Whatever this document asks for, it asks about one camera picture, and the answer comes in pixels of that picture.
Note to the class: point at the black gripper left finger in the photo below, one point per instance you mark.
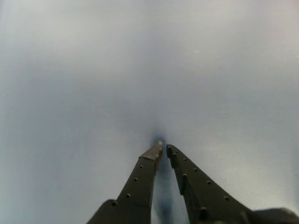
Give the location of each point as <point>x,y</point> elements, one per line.
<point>137,182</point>

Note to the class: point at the dark grey mat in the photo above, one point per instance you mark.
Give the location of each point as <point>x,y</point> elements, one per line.
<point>116,70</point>

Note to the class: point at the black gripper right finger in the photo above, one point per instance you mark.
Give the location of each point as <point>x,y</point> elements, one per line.
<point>201,193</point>

